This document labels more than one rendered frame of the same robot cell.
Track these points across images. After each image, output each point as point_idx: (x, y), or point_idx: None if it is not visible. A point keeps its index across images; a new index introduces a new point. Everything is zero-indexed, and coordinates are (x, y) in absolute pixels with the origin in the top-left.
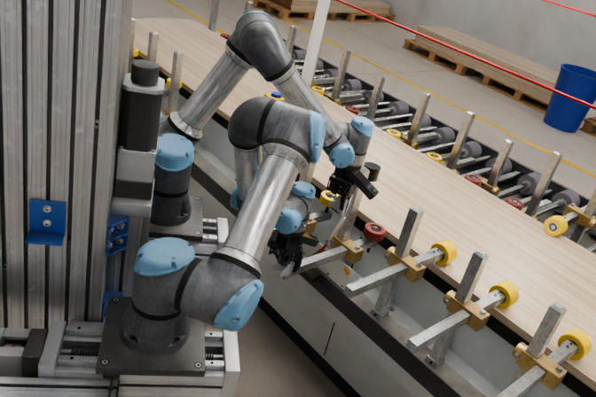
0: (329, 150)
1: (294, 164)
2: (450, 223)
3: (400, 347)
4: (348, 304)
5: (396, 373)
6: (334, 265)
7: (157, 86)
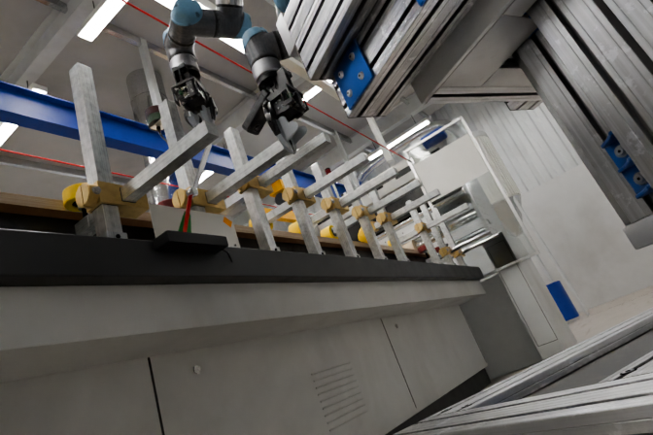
0: (242, 12)
1: None
2: None
3: (310, 256)
4: (257, 256)
5: (315, 306)
6: (212, 224)
7: None
